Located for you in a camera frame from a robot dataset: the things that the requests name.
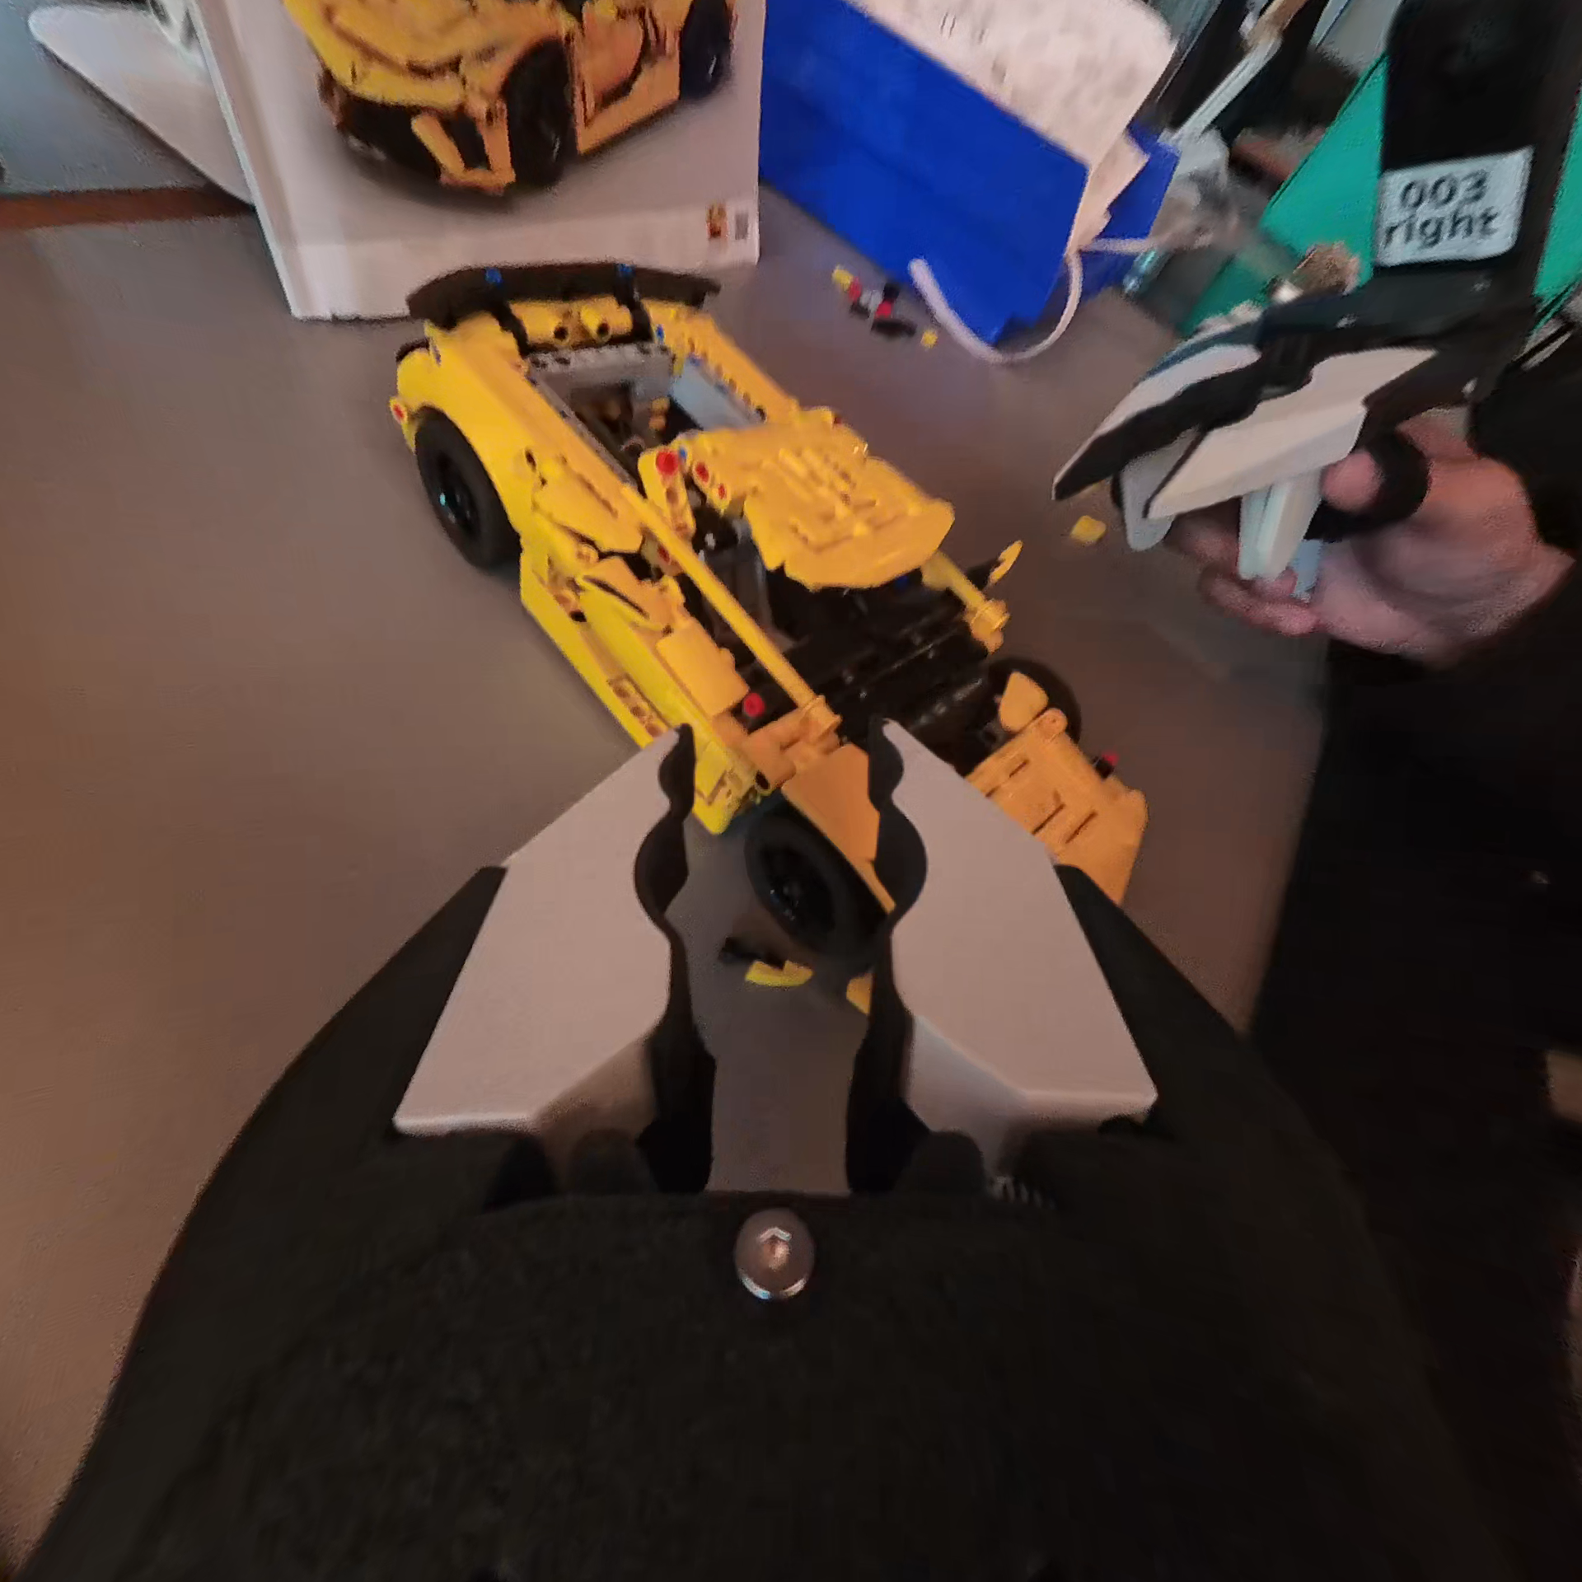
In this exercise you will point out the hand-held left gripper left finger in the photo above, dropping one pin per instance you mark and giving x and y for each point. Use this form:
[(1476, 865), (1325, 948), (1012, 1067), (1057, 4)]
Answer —
[(556, 989)]

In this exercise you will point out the white paper sheet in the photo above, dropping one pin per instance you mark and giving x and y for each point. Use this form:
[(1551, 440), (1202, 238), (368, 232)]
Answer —
[(1025, 63)]

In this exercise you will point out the yellow brick connector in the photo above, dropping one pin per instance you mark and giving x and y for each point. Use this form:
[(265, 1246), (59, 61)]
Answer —
[(1088, 530)]

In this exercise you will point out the teal box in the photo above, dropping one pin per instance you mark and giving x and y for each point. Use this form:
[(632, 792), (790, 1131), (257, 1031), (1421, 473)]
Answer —
[(1329, 185)]

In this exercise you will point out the person's right forearm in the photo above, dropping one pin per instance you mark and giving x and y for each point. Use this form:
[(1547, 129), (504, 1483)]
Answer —
[(1545, 445)]

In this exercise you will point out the yellow brick toy car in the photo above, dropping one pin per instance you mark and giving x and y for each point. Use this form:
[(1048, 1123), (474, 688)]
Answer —
[(816, 494)]

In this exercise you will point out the person's right hand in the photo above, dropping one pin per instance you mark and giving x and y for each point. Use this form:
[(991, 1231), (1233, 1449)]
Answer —
[(1447, 569)]

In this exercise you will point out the pile of small brick pieces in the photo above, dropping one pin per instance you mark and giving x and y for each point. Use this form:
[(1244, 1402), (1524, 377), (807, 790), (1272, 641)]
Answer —
[(886, 304)]

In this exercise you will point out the toy car picture box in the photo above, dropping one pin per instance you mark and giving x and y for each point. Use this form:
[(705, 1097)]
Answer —
[(372, 234)]

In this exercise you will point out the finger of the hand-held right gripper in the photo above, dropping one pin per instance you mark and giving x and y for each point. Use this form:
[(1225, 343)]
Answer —
[(1174, 396), (1285, 432)]

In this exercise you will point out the yellow crescent brick piece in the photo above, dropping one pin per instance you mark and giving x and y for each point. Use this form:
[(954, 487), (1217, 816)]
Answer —
[(782, 974)]

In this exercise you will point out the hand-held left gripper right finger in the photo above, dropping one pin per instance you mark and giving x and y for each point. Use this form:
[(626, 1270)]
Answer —
[(1001, 989)]

